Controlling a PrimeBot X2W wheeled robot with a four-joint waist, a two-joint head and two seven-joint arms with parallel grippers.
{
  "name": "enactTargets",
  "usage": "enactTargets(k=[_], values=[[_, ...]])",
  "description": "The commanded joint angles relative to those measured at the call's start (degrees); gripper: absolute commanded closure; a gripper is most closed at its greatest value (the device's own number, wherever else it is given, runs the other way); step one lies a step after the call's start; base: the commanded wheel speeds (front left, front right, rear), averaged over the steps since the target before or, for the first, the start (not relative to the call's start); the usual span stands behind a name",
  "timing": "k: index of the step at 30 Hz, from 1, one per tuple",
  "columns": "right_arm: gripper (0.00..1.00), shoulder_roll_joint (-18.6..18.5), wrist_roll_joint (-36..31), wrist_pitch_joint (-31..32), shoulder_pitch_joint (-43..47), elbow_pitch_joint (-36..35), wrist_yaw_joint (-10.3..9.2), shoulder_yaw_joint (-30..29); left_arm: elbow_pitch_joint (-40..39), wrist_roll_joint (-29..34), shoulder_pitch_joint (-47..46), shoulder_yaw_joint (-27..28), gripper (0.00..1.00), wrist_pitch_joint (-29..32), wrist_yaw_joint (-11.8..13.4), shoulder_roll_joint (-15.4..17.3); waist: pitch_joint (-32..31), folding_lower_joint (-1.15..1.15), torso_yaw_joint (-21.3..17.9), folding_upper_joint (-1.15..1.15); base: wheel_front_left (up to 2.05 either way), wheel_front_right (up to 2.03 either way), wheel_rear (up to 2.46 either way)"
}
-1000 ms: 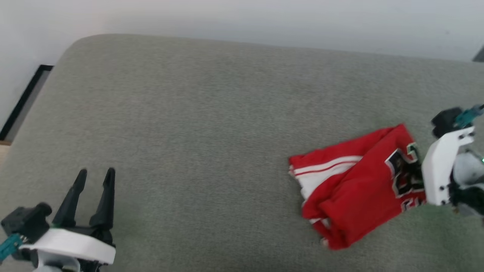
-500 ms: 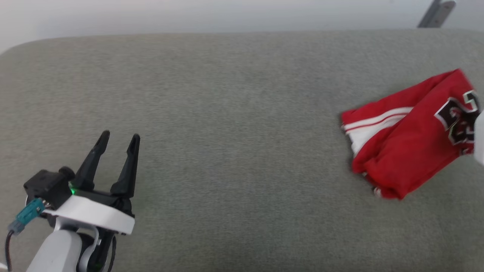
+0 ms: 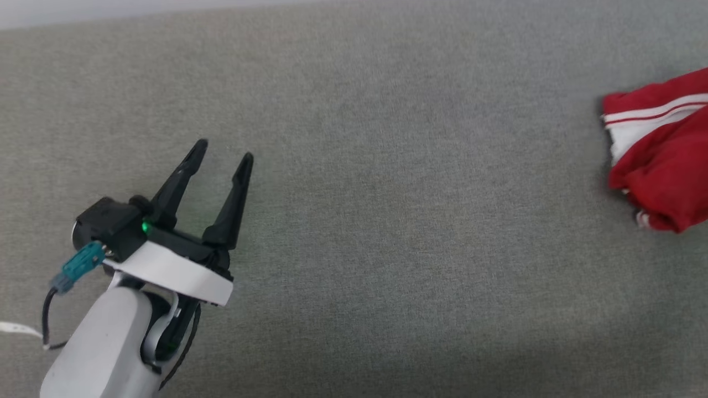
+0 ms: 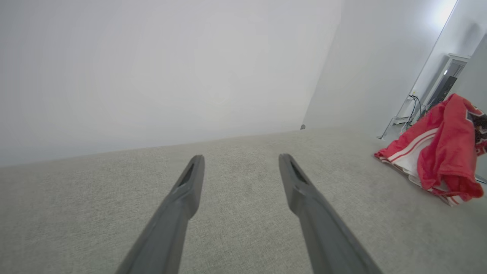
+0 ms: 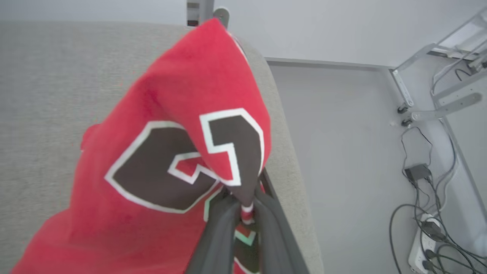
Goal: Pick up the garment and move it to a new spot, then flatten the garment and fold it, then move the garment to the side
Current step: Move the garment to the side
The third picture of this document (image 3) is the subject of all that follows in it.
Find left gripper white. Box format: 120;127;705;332
102;138;254;306

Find red basketball jersey white sleeves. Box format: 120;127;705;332
601;67;708;234

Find grey fabric sofa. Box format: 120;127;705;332
0;0;708;398

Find left camera teal connector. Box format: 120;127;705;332
51;241;106;294

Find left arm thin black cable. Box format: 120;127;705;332
41;287;70;350

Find white cable label tag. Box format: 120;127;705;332
0;322;45;339

